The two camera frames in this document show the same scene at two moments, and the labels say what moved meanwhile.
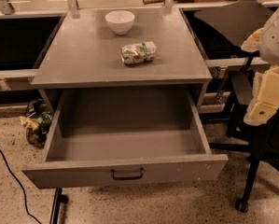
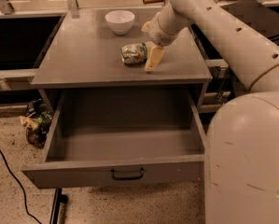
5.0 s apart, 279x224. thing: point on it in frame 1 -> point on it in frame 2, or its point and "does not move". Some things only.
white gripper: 275,41 -> 158,34
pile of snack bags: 37,121 does not move
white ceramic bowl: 120,21 does not move
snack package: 135,53 does not move
